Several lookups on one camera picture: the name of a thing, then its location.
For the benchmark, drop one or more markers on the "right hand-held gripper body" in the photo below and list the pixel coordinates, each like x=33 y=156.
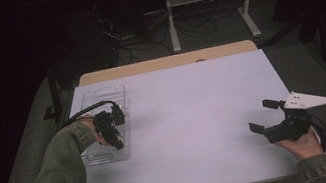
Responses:
x=292 y=128

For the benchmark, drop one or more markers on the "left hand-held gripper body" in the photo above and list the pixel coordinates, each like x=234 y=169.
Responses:
x=105 y=125

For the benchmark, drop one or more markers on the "clear plastic container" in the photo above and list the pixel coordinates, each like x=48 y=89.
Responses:
x=110 y=94

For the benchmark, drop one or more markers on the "person's left hand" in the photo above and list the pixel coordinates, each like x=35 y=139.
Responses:
x=94 y=130

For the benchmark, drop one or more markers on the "person's right hand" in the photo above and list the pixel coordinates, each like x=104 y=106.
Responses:
x=306 y=145

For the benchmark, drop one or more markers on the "white table mat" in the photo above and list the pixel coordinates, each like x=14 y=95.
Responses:
x=189 y=117

